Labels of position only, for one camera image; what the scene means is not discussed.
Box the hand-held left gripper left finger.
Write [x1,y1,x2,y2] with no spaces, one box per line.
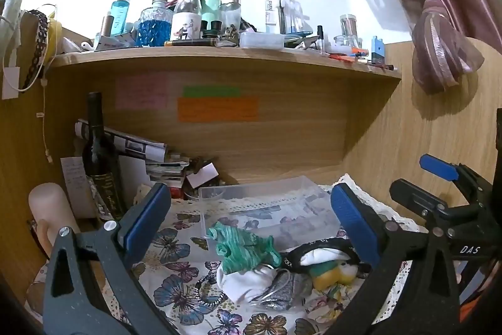
[42,182,181,335]

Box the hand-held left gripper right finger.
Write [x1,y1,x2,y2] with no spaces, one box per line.
[325,182,461,335]

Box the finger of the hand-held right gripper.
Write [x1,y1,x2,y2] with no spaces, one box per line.
[419,154,495,202]
[389,179,491,241]

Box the clear plastic box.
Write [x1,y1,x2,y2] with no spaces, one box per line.
[198,175,342,253]

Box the green knit scrunchie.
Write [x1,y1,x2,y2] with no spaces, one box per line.
[207,221,282,275]

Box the stack of booklets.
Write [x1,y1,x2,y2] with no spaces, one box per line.
[145,152,193,198]

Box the black headband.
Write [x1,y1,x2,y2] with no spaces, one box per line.
[280,237,371,275]

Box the butterfly printed cloth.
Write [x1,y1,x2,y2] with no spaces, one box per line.
[25,173,428,335]

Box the white card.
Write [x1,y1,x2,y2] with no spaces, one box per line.
[187,162,219,188]

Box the dark wine bottle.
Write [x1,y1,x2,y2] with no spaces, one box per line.
[82,92,126,222]

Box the rolled magazine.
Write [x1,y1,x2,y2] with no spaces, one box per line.
[74,118,169,163]

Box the white paper note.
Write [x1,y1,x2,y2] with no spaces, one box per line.
[61,156,99,220]

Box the beige cylinder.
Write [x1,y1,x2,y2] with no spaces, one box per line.
[28,183,81,257]

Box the grey mesh pouch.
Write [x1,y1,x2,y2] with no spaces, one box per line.
[251,270,312,312]

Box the white sock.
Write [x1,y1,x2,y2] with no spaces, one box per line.
[216,264,283,303]

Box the pink sticky note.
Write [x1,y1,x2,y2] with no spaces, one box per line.
[115,73,168,110]

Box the orange sticky note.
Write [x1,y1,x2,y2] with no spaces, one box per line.
[177,97,260,122]

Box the small blue box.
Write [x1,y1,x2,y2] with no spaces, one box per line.
[371,36,387,65]

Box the green sticky note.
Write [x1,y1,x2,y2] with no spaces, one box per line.
[183,86,241,98]

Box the mauve curtain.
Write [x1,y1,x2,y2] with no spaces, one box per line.
[331,0,502,94]

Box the glass jar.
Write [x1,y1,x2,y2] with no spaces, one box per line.
[339,14,359,47]

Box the wooden shelf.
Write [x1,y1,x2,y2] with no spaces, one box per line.
[51,42,403,84]

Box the black pen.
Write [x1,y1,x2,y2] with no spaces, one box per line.
[165,38,218,47]

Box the white charger adapter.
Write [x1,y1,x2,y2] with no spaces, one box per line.
[2,68,20,100]

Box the round patterned glass bottle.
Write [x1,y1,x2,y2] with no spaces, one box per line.
[136,0,173,47]

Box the yellow object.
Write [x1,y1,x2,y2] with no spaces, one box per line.
[47,19,63,57]

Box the tall blue liquid bottle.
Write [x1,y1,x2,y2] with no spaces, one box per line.
[110,0,132,37]

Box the clear plastic case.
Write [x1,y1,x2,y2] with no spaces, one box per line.
[239,32,285,49]

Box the clear bottle with cork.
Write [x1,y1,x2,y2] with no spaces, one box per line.
[171,0,203,42]

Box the clear blister pack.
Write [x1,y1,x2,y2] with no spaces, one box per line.
[266,0,310,34]

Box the clear bottle silver cap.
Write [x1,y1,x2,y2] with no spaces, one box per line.
[219,0,241,35]

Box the white towel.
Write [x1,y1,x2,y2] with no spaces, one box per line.
[0,0,24,41]

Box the black white striped hair tie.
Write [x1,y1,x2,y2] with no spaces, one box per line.
[192,272,228,308]

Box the white cable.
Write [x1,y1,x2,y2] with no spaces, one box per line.
[37,80,53,163]

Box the patterned brown strap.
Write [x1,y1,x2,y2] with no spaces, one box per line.
[19,9,50,92]

